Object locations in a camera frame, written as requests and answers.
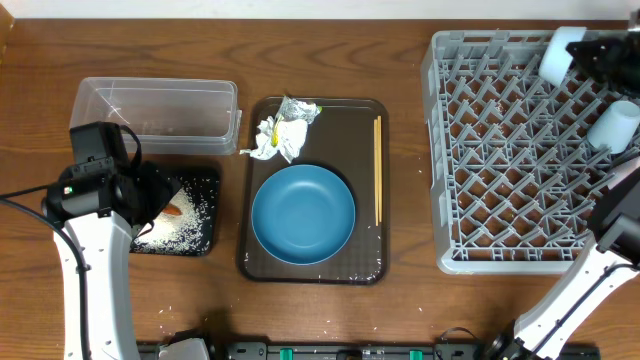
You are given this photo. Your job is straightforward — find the white pink cup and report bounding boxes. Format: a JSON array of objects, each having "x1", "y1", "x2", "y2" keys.
[{"x1": 607, "y1": 156, "x2": 640, "y2": 189}]

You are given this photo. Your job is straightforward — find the orange carrot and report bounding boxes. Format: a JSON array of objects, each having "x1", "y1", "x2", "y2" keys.
[{"x1": 162, "y1": 204, "x2": 182, "y2": 216}]

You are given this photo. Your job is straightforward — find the small light blue bowl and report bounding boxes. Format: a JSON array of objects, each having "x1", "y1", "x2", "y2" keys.
[{"x1": 538, "y1": 26, "x2": 587, "y2": 87}]

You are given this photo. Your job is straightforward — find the dark brown serving tray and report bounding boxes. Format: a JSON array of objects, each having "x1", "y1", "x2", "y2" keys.
[{"x1": 237, "y1": 98, "x2": 390, "y2": 285}]

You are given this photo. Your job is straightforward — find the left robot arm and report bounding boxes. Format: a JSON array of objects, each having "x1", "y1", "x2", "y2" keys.
[{"x1": 43, "y1": 160, "x2": 181, "y2": 359}]

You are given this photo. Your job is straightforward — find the clear plastic bin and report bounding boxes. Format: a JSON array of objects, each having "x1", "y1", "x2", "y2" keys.
[{"x1": 69, "y1": 77, "x2": 242, "y2": 155}]

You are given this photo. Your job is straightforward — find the black waste tray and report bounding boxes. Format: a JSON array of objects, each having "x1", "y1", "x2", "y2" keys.
[{"x1": 131, "y1": 166, "x2": 219, "y2": 256}]

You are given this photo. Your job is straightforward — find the crumpled silver foil wrapper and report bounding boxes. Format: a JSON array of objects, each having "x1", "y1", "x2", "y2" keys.
[{"x1": 275, "y1": 96, "x2": 322, "y2": 124}]

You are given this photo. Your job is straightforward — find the large blue plate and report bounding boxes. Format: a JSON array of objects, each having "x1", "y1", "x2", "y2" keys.
[{"x1": 250, "y1": 165, "x2": 356, "y2": 265}]

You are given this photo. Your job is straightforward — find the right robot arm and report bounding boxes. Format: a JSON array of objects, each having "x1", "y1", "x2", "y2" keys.
[{"x1": 482, "y1": 27, "x2": 639, "y2": 359}]

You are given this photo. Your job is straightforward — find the light blue cup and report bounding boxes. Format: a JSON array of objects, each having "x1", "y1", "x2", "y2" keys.
[{"x1": 587, "y1": 100, "x2": 639, "y2": 154}]

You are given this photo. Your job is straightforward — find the pile of white rice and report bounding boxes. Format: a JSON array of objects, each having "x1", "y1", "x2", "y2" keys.
[{"x1": 132, "y1": 189, "x2": 203, "y2": 254}]

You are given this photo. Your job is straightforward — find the crumpled white paper napkin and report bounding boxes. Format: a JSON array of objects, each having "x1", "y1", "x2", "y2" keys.
[{"x1": 239, "y1": 116, "x2": 309, "y2": 163}]

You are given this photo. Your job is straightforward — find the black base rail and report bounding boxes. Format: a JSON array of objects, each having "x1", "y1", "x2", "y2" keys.
[{"x1": 137, "y1": 341, "x2": 601, "y2": 360}]

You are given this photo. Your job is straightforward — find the grey dishwasher rack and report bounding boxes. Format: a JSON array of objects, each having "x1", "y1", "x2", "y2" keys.
[{"x1": 421, "y1": 30, "x2": 639, "y2": 275}]

